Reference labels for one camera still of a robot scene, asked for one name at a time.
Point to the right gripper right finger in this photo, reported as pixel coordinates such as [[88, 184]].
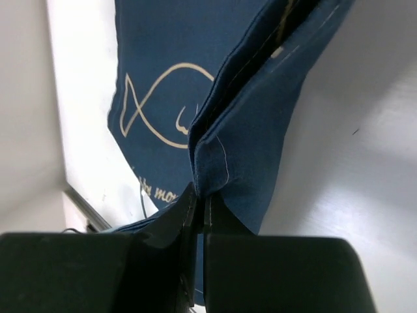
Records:
[[244, 272]]

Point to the aluminium front rail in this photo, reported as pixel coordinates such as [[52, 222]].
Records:
[[93, 218]]

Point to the blue fish placemat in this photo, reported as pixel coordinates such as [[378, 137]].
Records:
[[205, 91]]

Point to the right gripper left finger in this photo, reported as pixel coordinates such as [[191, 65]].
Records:
[[122, 271]]

